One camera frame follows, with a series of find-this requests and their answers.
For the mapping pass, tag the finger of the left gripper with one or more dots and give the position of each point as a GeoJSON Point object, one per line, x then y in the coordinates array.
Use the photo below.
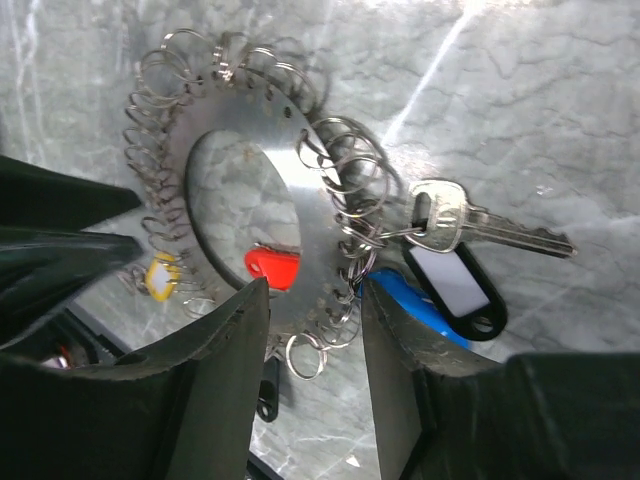
{"type": "Point", "coordinates": [42, 271]}
{"type": "Point", "coordinates": [37, 198]}

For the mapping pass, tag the small black key tag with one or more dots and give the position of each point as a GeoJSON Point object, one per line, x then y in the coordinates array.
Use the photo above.
{"type": "Point", "coordinates": [268, 397]}

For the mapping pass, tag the red key tag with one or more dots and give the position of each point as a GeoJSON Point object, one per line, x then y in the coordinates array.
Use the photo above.
{"type": "Point", "coordinates": [279, 268]}

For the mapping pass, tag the blue key tag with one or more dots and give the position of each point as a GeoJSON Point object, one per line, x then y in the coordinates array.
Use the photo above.
{"type": "Point", "coordinates": [416, 303]}

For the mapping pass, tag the yellow key tag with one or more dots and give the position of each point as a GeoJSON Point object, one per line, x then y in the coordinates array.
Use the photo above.
{"type": "Point", "coordinates": [162, 277]}

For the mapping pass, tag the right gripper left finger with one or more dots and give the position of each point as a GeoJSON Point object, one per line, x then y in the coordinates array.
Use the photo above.
{"type": "Point", "coordinates": [17, 386]}

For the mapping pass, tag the silver key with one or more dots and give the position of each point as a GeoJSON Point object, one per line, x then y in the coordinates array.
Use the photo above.
{"type": "Point", "coordinates": [441, 217]}

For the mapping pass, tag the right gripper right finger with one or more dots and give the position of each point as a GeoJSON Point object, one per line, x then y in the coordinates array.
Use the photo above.
{"type": "Point", "coordinates": [443, 412]}

